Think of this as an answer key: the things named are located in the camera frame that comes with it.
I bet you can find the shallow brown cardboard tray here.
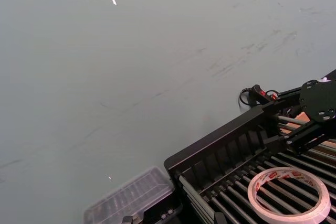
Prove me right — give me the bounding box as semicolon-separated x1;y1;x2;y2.
278;111;336;162

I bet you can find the clear plastic case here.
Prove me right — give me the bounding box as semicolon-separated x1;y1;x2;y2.
83;165;184;224

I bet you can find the roll of white tape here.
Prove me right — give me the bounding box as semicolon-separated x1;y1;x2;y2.
247;166;332;222

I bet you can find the black rack with steel bars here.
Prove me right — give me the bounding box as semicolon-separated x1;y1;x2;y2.
164;103;336;224

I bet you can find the black table cloth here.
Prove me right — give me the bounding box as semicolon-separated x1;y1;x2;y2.
325;68;336;82

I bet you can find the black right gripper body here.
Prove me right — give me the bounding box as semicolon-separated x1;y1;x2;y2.
298;79;336;124

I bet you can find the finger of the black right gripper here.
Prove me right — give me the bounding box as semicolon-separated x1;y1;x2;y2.
261;86;302;116
262;121;336;154

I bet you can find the black corded tool red switch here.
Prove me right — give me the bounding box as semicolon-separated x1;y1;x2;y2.
238;84;301;117

